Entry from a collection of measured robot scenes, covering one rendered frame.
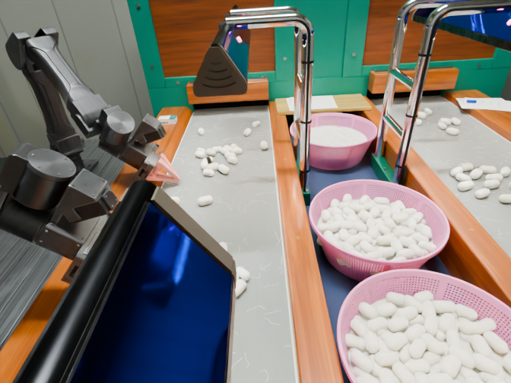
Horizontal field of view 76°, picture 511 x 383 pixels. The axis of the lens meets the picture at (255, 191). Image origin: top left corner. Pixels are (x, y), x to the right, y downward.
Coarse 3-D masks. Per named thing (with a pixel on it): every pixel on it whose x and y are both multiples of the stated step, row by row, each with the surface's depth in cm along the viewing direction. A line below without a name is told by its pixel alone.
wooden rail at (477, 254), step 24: (408, 168) 82; (432, 192) 72; (456, 216) 65; (456, 240) 62; (480, 240) 59; (456, 264) 62; (480, 264) 55; (504, 264) 54; (480, 288) 56; (504, 288) 51
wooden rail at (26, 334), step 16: (160, 112) 125; (176, 112) 124; (192, 112) 130; (176, 128) 112; (160, 144) 101; (176, 144) 105; (128, 176) 86; (64, 272) 59; (48, 288) 56; (64, 288) 56; (32, 304) 53; (48, 304) 53; (32, 320) 51; (48, 320) 51; (16, 336) 49; (32, 336) 48; (0, 352) 47; (16, 352) 46; (0, 368) 45; (16, 368) 44
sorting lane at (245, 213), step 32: (192, 128) 117; (224, 128) 115; (256, 128) 113; (192, 160) 97; (224, 160) 95; (256, 160) 94; (192, 192) 82; (224, 192) 82; (256, 192) 81; (224, 224) 71; (256, 224) 71; (256, 256) 63; (256, 288) 56; (256, 320) 51; (288, 320) 51; (256, 352) 47; (288, 352) 47
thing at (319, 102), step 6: (318, 96) 126; (324, 96) 126; (330, 96) 126; (288, 102) 122; (312, 102) 121; (318, 102) 121; (324, 102) 120; (330, 102) 120; (312, 108) 116; (318, 108) 115; (324, 108) 115; (330, 108) 115
